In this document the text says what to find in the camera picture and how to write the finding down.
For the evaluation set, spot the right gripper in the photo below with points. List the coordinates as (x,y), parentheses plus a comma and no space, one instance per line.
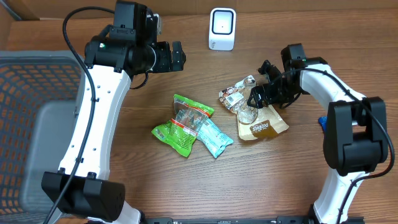
(255,93)

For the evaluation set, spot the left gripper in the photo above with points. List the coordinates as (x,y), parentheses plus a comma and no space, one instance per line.
(166,62)

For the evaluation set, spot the beige cookie bag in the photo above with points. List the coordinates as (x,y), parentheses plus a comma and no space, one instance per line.
(253,123)

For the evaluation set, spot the teal snack packet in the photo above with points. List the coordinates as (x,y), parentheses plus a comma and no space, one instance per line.
(212,137)

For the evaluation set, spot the blue oreo packet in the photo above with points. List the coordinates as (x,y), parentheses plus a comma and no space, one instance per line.
(322,122)

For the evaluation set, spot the green snack bag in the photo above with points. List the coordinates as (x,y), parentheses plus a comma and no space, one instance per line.
(181,131)

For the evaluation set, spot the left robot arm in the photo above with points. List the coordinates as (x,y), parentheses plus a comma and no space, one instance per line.
(122,50)

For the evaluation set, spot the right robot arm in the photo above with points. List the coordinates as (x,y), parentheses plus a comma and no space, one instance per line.
(356,145)

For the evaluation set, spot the white barcode scanner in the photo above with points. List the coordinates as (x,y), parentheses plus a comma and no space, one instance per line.
(222,29)

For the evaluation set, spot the grey plastic shopping basket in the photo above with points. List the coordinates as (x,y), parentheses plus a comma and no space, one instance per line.
(40,99)

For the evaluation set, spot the cardboard back panel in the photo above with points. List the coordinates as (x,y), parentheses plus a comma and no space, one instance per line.
(58,9)

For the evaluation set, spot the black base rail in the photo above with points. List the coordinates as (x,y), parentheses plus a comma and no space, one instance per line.
(277,220)

